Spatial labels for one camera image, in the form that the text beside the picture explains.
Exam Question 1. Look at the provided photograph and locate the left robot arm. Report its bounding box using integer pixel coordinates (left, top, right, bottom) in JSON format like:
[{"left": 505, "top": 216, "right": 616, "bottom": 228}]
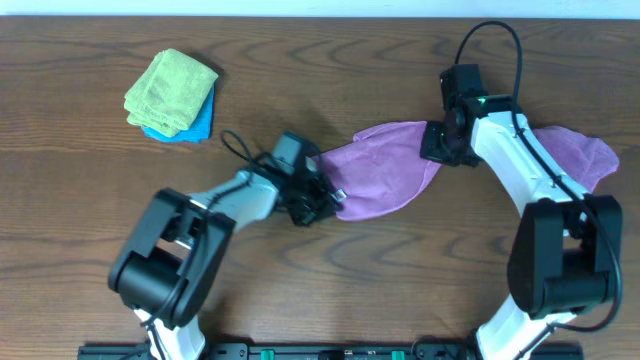
[{"left": 108, "top": 166, "right": 346, "bottom": 359}]

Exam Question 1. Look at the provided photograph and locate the folded green cloth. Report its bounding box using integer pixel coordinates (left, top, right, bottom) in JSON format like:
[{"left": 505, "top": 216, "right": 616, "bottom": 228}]
[{"left": 124, "top": 48, "right": 219, "bottom": 138}]

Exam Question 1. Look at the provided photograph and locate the crumpled purple cloth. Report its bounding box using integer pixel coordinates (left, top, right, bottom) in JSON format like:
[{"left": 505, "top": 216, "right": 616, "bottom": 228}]
[{"left": 533, "top": 126, "right": 620, "bottom": 192}]

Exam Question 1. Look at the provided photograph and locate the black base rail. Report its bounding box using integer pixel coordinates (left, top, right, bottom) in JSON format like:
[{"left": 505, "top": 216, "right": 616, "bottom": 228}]
[{"left": 77, "top": 341, "right": 585, "bottom": 360}]

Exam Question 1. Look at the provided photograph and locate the folded blue cloth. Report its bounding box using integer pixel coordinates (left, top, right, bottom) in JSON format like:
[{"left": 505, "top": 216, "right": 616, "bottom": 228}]
[{"left": 142, "top": 87, "right": 215, "bottom": 144}]

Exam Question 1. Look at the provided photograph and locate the purple microfiber cloth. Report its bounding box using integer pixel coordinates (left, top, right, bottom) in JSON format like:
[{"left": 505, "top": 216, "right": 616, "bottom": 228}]
[{"left": 316, "top": 121, "right": 440, "bottom": 221}]

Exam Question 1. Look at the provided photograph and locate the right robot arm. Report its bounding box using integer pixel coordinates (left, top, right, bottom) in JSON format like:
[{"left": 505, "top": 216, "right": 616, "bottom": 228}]
[{"left": 420, "top": 95, "right": 622, "bottom": 359}]

